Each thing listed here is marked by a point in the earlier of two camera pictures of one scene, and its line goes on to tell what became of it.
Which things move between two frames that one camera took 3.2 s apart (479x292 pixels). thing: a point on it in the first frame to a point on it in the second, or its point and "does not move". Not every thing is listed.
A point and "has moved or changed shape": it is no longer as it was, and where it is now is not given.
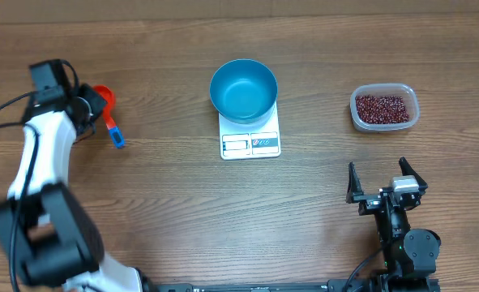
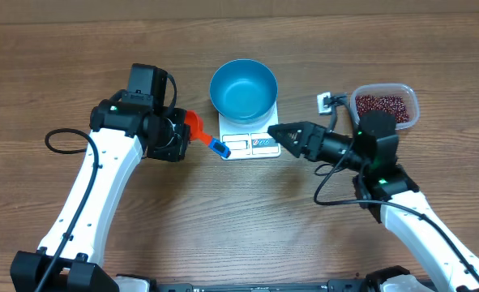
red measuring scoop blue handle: x=115 y=133 has moved or changed shape
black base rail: x=377 y=284 does not move
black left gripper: x=98 y=103 to x=177 y=152
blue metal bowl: x=244 y=91 does not move
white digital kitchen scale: x=258 y=139 does not move
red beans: x=382 y=109 does not move
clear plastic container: x=377 y=107 does not move
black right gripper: x=369 y=202 to x=313 y=133
